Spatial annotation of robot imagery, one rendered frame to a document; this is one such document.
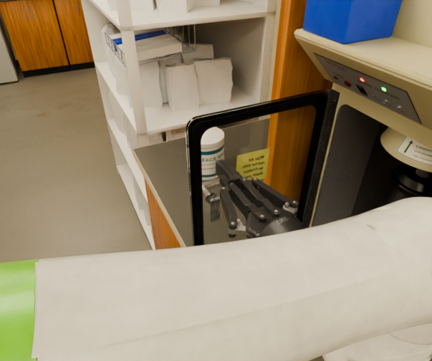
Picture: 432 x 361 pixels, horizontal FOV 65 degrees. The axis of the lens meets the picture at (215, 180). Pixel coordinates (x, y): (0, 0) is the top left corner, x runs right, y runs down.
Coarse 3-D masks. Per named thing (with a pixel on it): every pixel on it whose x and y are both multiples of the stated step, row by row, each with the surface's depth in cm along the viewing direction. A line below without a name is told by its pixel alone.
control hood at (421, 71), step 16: (304, 32) 56; (304, 48) 59; (320, 48) 54; (336, 48) 50; (352, 48) 48; (368, 48) 48; (384, 48) 48; (400, 48) 48; (416, 48) 48; (320, 64) 61; (352, 64) 50; (368, 64) 46; (384, 64) 44; (400, 64) 43; (416, 64) 43; (384, 80) 46; (400, 80) 43; (416, 80) 40; (416, 96) 43
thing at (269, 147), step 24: (192, 120) 57; (264, 120) 64; (288, 120) 67; (312, 120) 70; (216, 144) 62; (240, 144) 65; (264, 144) 68; (288, 144) 71; (240, 168) 68; (264, 168) 71; (288, 168) 75; (216, 192) 69; (288, 192) 79; (192, 216) 70; (240, 216) 77; (216, 240) 78; (240, 240) 82
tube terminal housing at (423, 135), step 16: (416, 0) 49; (400, 16) 52; (416, 16) 50; (400, 32) 52; (416, 32) 50; (352, 96) 64; (336, 112) 70; (368, 112) 62; (384, 112) 59; (400, 128) 57; (416, 128) 54
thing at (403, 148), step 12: (384, 132) 67; (396, 132) 62; (384, 144) 64; (396, 144) 61; (408, 144) 59; (420, 144) 58; (396, 156) 61; (408, 156) 59; (420, 156) 58; (420, 168) 58
